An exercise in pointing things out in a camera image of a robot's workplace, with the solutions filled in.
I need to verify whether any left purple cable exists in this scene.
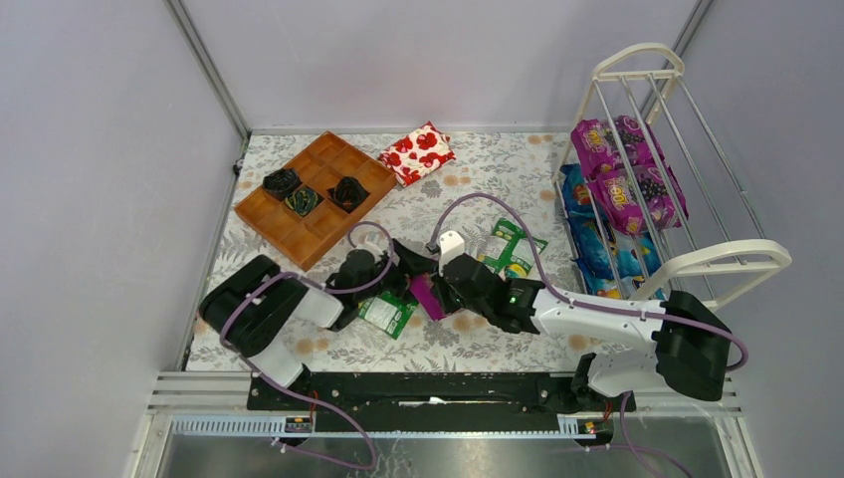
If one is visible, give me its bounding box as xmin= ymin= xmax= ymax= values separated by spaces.
xmin=218 ymin=220 xmax=397 ymax=473

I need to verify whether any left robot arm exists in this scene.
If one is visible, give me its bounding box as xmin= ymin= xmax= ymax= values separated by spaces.
xmin=197 ymin=239 xmax=437 ymax=388

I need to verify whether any black orange rolled cloth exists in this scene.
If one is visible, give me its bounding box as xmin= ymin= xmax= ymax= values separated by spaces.
xmin=327 ymin=176 xmax=369 ymax=213

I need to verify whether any purple candy bag front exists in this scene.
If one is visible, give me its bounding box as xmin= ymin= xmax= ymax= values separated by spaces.
xmin=586 ymin=165 xmax=689 ymax=235

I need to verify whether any green candy bag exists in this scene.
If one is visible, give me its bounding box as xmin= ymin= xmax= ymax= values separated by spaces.
xmin=358 ymin=292 xmax=418 ymax=340
xmin=477 ymin=218 xmax=535 ymax=279

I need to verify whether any black yellow rolled cloth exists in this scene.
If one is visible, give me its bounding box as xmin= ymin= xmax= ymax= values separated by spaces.
xmin=283 ymin=186 xmax=323 ymax=218

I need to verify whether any purple cable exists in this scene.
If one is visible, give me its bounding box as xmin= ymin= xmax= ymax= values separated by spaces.
xmin=218 ymin=220 xmax=397 ymax=473
xmin=427 ymin=192 xmax=751 ymax=372

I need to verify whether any blue candy bag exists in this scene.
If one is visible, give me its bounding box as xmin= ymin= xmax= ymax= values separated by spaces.
xmin=567 ymin=214 xmax=662 ymax=299
xmin=560 ymin=164 xmax=595 ymax=219

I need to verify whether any lower blue candy bag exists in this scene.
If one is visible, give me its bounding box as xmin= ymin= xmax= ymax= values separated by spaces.
xmin=567 ymin=214 xmax=662 ymax=299

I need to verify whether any purple candy bag top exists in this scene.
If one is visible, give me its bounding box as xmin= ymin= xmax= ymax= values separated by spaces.
xmin=408 ymin=274 xmax=447 ymax=322

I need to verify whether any purple candy bag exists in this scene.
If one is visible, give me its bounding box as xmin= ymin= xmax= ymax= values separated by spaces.
xmin=408 ymin=274 xmax=447 ymax=322
xmin=586 ymin=165 xmax=689 ymax=235

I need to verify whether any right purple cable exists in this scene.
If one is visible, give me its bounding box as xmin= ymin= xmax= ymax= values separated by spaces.
xmin=427 ymin=192 xmax=751 ymax=372

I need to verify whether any red floral folded cloth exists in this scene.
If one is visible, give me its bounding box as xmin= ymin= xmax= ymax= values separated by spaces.
xmin=376 ymin=121 xmax=456 ymax=187

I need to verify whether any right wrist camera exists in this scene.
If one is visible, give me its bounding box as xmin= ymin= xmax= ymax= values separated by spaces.
xmin=426 ymin=230 xmax=466 ymax=275

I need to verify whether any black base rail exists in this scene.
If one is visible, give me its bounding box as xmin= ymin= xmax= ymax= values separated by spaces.
xmin=247 ymin=355 xmax=636 ymax=433

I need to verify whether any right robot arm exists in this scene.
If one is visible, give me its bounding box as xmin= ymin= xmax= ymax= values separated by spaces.
xmin=433 ymin=254 xmax=733 ymax=402

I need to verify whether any purple candy bag carried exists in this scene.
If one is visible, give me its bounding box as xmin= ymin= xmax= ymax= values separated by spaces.
xmin=570 ymin=115 xmax=665 ymax=178

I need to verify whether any black rolled cloth left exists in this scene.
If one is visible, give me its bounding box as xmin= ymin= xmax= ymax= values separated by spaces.
xmin=262 ymin=167 xmax=303 ymax=201

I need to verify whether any upper blue candy bag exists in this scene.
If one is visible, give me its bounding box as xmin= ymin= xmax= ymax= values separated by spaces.
xmin=560 ymin=164 xmax=595 ymax=219

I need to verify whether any white metal shelf rack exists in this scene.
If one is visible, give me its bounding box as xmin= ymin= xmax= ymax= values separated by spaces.
xmin=552 ymin=43 xmax=792 ymax=310

